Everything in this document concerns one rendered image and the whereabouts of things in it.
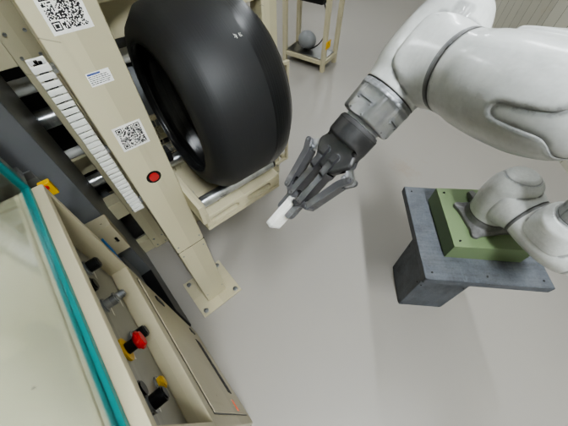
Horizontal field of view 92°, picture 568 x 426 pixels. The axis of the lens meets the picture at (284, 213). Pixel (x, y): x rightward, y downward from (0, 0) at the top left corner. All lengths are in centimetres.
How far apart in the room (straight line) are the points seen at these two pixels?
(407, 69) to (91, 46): 63
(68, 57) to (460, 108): 72
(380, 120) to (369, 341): 150
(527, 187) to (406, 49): 87
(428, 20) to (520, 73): 16
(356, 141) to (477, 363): 171
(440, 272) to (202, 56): 113
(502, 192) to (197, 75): 105
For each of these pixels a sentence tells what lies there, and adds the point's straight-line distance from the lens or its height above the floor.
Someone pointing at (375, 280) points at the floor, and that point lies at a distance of 194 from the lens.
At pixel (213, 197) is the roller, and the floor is 91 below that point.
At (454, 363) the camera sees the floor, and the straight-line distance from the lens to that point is 195.
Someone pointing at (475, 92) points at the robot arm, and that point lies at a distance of 37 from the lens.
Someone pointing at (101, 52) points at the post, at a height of 142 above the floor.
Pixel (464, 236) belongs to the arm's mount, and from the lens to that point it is 134.
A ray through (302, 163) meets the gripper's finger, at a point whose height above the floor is 135.
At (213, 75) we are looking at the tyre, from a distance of 75.
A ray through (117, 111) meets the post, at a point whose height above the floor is 130.
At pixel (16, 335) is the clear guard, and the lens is 39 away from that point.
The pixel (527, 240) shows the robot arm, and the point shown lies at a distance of 124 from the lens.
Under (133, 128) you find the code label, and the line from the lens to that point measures 87.
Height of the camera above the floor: 170
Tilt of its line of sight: 54 degrees down
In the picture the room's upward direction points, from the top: straight up
